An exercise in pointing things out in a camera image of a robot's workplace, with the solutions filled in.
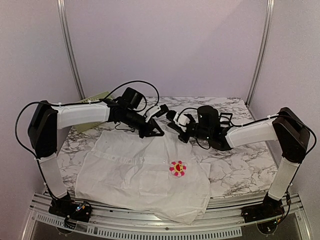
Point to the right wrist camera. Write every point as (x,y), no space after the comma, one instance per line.
(177,118)

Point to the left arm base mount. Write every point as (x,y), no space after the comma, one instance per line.
(71,210)

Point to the aluminium frame post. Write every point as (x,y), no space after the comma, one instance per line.
(61,7)
(262,51)

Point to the left aluminium frame post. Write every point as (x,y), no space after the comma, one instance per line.
(61,7)

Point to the pink flower brooch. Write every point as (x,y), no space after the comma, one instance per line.
(178,168)

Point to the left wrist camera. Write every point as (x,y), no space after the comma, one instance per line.
(155,111)

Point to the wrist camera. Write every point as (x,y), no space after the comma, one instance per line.
(177,118)
(155,111)

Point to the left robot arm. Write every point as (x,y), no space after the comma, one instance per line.
(49,118)

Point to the white slotted cable duct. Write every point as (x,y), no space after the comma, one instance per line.
(121,234)

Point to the black box with brown brooch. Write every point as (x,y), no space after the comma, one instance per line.
(225,118)

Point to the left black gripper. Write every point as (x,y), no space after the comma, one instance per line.
(147,131)

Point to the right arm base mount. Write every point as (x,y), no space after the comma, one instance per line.
(267,209)

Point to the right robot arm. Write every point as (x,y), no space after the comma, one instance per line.
(221,134)

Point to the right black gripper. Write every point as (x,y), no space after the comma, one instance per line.
(187,131)

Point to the right aluminium frame post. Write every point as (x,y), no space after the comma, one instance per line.
(262,51)

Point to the green plastic basket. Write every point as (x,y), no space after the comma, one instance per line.
(91,115)

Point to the white button shirt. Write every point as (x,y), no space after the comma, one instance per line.
(126,171)

